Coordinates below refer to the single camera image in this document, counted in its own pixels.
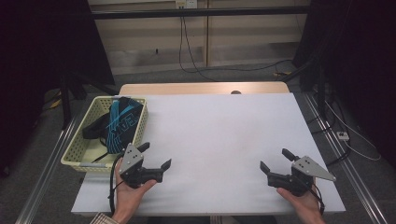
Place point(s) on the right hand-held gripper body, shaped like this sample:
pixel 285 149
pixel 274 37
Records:
pixel 299 183

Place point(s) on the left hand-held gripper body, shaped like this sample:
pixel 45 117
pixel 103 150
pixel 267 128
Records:
pixel 132 161

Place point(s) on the black and blue garment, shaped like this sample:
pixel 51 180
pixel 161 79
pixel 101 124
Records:
pixel 124 124

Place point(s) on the pale yellow plastic basket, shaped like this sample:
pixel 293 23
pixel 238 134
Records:
pixel 88 151

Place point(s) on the person's right hand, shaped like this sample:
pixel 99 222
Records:
pixel 306 207

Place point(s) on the person's left hand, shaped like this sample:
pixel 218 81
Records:
pixel 130 199

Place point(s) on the white power strip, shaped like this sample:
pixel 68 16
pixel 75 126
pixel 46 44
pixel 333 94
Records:
pixel 342 136

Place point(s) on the white table mat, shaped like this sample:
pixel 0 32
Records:
pixel 218 130

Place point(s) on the black metal stand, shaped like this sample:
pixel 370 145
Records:
pixel 65 99
pixel 320 93

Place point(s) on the light wooden table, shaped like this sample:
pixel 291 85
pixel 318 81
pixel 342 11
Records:
pixel 186 88

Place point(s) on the dark curtain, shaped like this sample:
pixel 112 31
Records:
pixel 37 62
pixel 358 62

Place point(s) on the black horizontal metal bar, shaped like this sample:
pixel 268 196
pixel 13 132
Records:
pixel 218 12

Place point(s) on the metal floor rail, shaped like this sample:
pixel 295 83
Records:
pixel 348 174
pixel 46 174

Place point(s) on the white wall outlet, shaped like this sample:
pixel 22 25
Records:
pixel 186 3

